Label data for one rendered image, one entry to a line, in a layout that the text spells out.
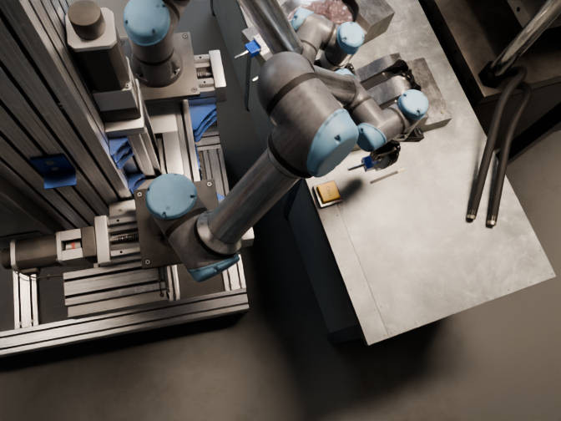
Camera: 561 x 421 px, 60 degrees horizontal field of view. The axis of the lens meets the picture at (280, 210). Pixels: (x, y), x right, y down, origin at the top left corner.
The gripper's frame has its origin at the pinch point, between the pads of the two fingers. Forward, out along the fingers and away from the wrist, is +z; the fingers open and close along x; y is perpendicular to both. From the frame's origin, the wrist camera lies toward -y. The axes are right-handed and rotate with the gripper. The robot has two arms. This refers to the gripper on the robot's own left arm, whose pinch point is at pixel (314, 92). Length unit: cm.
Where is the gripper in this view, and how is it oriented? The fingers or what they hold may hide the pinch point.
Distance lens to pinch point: 164.0
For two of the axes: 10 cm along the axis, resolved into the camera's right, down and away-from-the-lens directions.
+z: -2.7, 2.2, 9.4
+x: 3.0, 9.5, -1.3
